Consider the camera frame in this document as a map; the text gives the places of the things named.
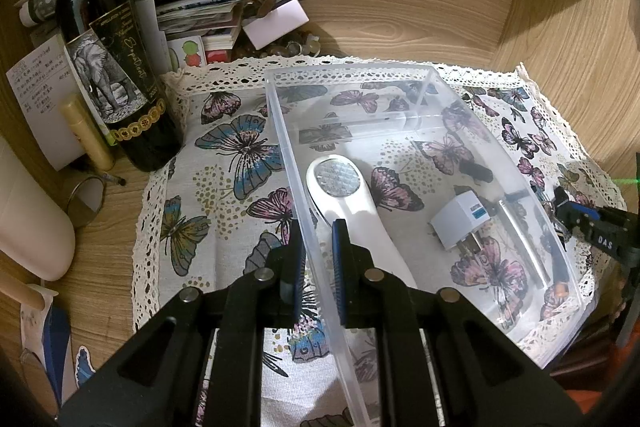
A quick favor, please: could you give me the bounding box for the pale yellow lip balm tube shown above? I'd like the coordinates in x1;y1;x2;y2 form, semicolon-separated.
59;99;115;172

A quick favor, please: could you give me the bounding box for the dark wine bottle elephant label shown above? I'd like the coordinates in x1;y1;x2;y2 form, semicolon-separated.
55;0;184;173

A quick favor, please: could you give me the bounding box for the clear plastic storage box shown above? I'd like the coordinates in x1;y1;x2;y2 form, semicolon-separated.
264;62;589;427

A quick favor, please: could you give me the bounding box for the white power plug adapter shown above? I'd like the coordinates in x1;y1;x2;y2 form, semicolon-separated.
430;192;494;254

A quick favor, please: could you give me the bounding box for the fruit sticker sheet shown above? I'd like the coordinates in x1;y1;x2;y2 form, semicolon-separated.
166;36;232;72

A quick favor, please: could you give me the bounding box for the white handheld magnifier device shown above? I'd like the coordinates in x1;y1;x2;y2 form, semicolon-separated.
305;155;419;291

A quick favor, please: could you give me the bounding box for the white handwritten paper note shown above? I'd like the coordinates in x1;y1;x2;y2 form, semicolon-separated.
7;34;92;171

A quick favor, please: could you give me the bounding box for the blue butterfly sticker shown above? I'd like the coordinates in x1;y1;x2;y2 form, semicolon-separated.
74;346;97;389

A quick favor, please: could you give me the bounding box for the small round mirror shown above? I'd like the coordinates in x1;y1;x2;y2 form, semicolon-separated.
67;175;106;228

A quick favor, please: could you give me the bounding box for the white plastic cylinder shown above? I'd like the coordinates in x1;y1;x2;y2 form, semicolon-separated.
0;136;76;282

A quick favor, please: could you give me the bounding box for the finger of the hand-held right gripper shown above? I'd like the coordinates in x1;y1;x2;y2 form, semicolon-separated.
552;186;603;239

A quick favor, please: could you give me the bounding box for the small black clip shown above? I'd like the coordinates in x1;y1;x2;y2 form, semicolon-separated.
461;161;493;184

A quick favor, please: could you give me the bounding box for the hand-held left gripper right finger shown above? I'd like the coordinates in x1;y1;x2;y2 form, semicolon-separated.
333;219;587;427

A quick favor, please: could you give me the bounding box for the pile of small trinkets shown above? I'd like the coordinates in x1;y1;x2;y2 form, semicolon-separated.
231;0;322;60

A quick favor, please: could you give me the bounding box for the white folded card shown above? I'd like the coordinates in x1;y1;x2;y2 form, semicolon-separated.
243;0;309;50

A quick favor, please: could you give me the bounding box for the blue and white packet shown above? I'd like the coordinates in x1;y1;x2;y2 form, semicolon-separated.
42;306;72;408

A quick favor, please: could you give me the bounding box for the butterfly print lace cloth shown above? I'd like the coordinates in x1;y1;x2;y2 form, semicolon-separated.
132;56;627;427

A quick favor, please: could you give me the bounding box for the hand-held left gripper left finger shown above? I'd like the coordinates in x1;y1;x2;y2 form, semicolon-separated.
60;219;307;427

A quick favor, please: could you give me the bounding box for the wooden stick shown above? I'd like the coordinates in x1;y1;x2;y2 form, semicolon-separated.
0;271;52;309

